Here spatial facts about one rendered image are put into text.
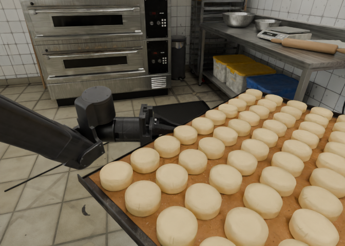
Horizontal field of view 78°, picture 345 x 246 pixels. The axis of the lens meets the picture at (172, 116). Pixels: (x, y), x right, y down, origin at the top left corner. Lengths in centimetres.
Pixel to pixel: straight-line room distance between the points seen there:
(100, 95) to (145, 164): 16
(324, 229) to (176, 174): 20
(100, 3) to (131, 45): 52
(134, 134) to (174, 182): 18
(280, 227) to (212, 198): 9
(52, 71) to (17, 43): 123
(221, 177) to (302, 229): 12
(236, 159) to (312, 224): 14
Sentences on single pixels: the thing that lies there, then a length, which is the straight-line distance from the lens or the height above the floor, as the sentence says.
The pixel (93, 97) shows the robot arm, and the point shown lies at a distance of 43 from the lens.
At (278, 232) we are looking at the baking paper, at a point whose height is 99.
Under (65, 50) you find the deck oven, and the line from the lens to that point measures 272.
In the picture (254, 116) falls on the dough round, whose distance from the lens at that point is 55.
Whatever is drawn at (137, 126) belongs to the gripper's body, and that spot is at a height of 101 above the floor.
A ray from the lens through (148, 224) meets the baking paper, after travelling 31.
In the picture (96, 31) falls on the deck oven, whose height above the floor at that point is 88.
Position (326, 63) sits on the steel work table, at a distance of 166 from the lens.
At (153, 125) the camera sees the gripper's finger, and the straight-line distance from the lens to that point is 45.
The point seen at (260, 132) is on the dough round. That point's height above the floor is 100.
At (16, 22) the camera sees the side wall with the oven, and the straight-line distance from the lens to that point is 386.
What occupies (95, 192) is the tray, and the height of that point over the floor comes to 101.
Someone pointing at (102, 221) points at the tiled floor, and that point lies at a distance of 157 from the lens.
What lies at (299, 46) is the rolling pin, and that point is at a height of 90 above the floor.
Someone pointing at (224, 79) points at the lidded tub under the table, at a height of 27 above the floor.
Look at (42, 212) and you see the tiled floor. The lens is 176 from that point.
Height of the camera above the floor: 126
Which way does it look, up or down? 31 degrees down
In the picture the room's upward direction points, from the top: straight up
